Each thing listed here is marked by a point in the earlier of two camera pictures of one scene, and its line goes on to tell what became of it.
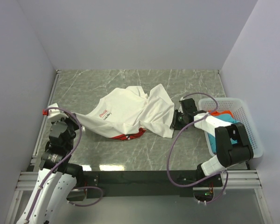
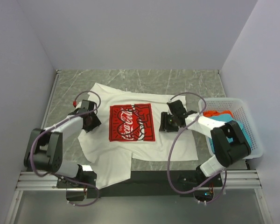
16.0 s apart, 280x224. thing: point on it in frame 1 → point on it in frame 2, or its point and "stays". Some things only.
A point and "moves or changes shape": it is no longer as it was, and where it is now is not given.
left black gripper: x=73 y=119 → x=96 y=123
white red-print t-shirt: x=124 y=113 moves or changes shape
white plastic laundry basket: x=241 y=115 stays
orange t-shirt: x=216 y=112 stays
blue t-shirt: x=227 y=118 stays
